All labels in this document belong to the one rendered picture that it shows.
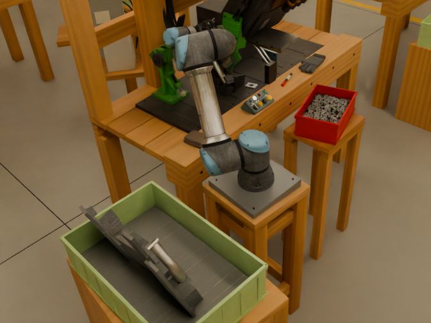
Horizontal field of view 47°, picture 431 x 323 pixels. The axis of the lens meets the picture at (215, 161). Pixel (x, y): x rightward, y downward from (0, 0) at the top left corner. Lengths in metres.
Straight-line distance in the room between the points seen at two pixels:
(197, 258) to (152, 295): 0.21
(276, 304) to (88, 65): 1.35
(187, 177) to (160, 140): 0.26
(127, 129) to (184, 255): 0.83
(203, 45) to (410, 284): 1.75
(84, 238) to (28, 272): 1.26
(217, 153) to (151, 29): 0.94
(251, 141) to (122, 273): 0.67
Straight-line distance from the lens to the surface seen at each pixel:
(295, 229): 2.20
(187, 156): 2.18
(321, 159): 2.43
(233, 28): 2.51
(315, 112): 2.46
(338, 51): 2.99
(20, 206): 3.58
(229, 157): 1.87
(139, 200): 1.99
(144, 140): 2.35
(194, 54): 1.85
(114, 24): 2.55
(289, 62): 2.86
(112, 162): 2.70
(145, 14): 2.54
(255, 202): 1.97
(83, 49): 2.36
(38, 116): 4.45
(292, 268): 2.40
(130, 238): 1.52
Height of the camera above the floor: 2.24
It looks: 39 degrees down
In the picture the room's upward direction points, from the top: 4 degrees counter-clockwise
